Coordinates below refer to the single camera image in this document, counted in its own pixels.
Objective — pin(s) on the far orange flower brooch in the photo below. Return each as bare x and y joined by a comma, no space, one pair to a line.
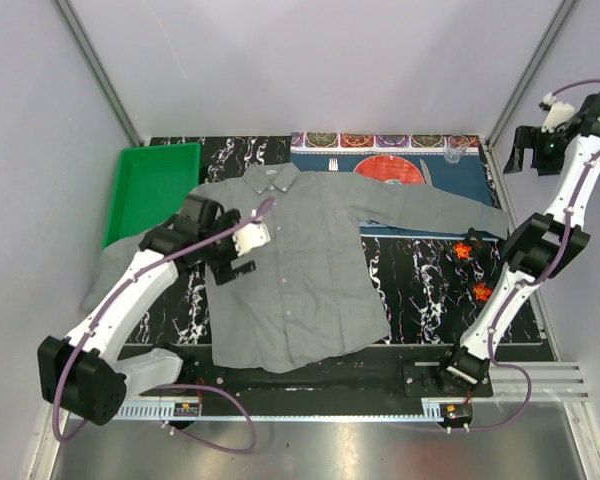
463,252

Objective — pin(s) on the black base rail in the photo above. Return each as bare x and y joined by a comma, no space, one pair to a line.
412,370

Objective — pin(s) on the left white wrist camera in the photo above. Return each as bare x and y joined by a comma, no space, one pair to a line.
252,235

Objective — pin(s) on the red and teal plate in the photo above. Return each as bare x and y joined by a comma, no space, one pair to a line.
390,169

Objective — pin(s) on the silver fork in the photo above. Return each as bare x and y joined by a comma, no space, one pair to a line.
333,165

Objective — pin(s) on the blue patterned placemat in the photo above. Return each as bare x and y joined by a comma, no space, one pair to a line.
397,193

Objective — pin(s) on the silver knife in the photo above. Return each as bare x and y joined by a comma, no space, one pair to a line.
426,172

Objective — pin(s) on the near orange flower brooch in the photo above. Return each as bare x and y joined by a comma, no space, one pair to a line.
480,292

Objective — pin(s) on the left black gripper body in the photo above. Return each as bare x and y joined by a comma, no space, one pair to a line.
220,253

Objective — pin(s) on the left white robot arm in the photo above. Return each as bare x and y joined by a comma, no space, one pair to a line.
82,373

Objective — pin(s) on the grey button shirt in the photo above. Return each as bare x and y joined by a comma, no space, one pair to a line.
310,296

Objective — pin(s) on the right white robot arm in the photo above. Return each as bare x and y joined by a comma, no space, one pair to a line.
537,250

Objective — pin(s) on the orange flower brooch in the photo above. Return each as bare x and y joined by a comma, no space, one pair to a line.
480,292
463,252

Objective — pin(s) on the green plastic bin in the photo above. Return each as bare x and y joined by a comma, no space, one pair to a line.
151,184

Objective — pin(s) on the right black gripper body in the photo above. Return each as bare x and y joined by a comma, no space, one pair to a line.
551,140

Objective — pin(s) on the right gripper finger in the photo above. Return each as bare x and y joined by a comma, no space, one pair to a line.
542,160
524,138

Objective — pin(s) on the clear drinking glass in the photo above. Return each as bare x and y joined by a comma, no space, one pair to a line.
456,147

